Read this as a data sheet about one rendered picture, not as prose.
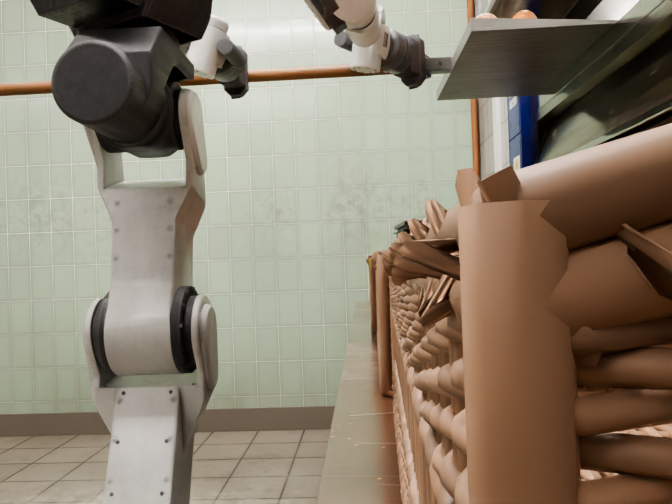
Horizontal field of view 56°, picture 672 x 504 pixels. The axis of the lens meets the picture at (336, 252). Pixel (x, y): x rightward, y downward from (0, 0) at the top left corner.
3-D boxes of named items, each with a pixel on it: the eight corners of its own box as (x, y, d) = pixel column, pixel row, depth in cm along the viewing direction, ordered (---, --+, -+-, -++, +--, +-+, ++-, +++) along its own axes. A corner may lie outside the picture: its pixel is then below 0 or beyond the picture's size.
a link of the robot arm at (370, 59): (407, 28, 139) (379, 12, 130) (402, 77, 140) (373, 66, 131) (365, 31, 146) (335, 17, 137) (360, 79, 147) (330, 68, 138)
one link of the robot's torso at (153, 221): (194, 381, 96) (183, 76, 96) (80, 384, 97) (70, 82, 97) (217, 364, 111) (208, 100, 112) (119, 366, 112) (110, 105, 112)
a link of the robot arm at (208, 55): (194, 79, 142) (173, 64, 131) (208, 33, 142) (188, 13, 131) (241, 91, 140) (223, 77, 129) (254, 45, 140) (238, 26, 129)
